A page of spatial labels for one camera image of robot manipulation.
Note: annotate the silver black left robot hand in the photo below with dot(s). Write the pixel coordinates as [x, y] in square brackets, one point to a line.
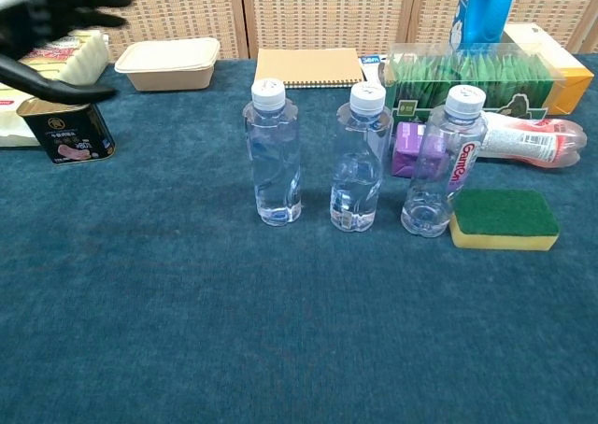
[51, 8]

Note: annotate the clear water bottle white cap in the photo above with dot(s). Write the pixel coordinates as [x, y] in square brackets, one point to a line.
[360, 167]
[439, 181]
[273, 162]

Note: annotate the yellow sponge multipack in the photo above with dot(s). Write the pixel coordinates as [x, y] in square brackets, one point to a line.
[79, 60]

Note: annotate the beige lidded food container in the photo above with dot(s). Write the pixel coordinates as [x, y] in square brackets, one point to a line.
[163, 64]

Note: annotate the black luncheon meat can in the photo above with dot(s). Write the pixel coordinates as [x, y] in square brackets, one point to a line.
[70, 134]

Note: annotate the brown spiral notebook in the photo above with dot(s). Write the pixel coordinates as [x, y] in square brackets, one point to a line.
[308, 66]

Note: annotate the woven rattan folding screen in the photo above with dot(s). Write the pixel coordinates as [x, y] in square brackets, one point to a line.
[327, 8]

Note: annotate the binder clip blister pack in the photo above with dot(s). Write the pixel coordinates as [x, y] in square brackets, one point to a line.
[371, 71]

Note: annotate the small purple box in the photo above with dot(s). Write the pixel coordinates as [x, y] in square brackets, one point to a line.
[405, 151]

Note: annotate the blue felt table cover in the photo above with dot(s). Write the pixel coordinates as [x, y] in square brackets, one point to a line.
[299, 326]

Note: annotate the blue pump dispenser bottle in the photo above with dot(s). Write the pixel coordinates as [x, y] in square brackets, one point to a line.
[488, 8]

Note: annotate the clear box of green sachets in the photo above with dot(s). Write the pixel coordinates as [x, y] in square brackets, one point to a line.
[490, 78]

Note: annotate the red white tube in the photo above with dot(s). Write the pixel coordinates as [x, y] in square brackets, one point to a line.
[532, 139]

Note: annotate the green yellow scouring sponge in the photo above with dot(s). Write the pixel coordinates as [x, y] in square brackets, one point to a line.
[507, 218]

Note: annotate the white and orange carton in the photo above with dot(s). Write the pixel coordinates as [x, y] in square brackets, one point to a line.
[565, 64]

